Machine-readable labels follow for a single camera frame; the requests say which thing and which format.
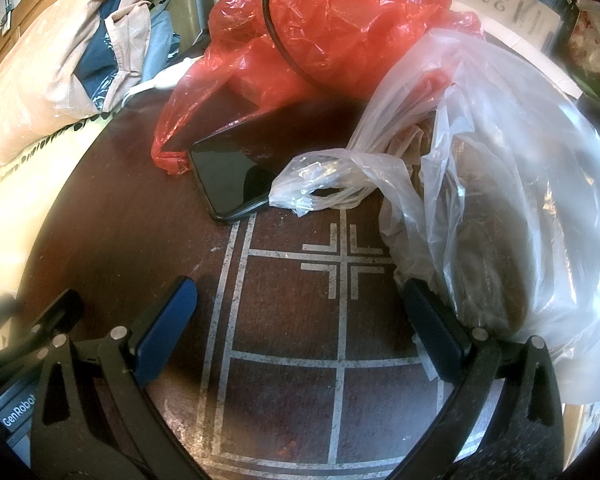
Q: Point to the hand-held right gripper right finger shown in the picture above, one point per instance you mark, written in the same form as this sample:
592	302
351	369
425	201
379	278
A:
432	332

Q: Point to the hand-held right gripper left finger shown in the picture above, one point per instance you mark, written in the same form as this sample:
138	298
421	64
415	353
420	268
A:
166	330

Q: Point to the yellow patterned blanket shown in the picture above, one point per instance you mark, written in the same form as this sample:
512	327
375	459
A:
0	200

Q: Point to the black smartphone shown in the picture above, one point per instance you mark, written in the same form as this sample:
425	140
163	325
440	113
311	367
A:
225	170

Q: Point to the white printed box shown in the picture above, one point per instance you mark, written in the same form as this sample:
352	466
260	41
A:
582	425

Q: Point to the clear plastic bag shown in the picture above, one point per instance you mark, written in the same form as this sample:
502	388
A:
520	160

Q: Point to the pink pillow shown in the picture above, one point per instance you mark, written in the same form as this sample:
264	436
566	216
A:
30	85

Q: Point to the blue cloth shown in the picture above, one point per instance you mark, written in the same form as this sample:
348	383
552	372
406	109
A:
92	55

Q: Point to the wooden headboard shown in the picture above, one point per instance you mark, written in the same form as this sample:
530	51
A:
25	0

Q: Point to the red plastic bag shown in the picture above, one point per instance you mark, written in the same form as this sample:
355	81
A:
340	20

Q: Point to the floral plastic bag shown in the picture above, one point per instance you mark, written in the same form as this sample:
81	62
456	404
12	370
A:
595	35

